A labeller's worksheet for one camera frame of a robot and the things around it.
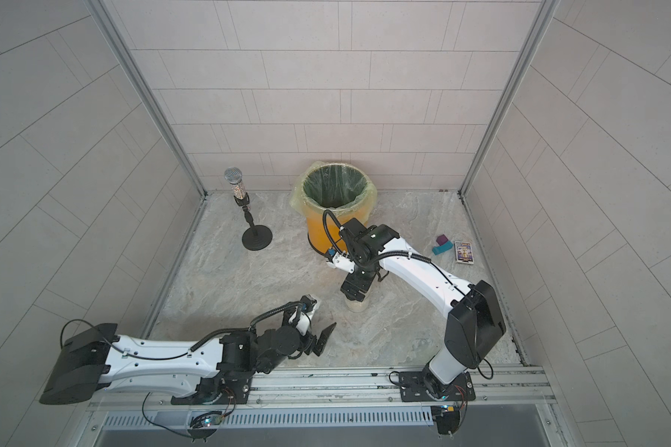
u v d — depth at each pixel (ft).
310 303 2.06
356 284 2.23
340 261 2.33
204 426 2.12
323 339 2.09
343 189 3.20
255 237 3.26
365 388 2.38
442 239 3.29
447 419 2.22
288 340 1.80
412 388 2.32
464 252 3.16
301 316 1.96
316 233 3.12
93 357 1.51
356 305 2.62
